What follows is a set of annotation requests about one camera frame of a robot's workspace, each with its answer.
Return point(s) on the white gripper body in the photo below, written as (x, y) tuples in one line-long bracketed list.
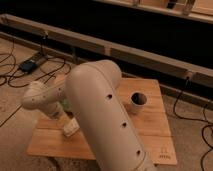
[(64, 118)]

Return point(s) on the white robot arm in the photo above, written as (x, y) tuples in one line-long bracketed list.
[(90, 89)]

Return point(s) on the green ceramic bowl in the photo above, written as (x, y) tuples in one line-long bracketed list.
[(66, 106)]

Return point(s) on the black power adapter box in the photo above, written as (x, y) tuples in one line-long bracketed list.
[(27, 66)]

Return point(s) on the white cup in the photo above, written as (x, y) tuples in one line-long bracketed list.
[(137, 101)]

